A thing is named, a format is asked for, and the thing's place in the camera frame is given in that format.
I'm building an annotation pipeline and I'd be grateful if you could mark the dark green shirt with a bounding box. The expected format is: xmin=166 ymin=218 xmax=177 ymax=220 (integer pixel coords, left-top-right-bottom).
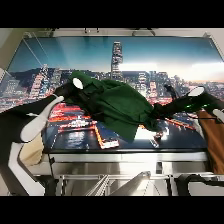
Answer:
xmin=67 ymin=70 xmax=162 ymax=143

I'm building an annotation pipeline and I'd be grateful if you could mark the beige garment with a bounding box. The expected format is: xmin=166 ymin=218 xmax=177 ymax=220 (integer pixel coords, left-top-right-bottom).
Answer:
xmin=18 ymin=132 xmax=46 ymax=168

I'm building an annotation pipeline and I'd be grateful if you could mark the brown garment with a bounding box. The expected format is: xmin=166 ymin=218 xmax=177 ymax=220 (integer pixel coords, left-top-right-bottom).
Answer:
xmin=196 ymin=109 xmax=224 ymax=176

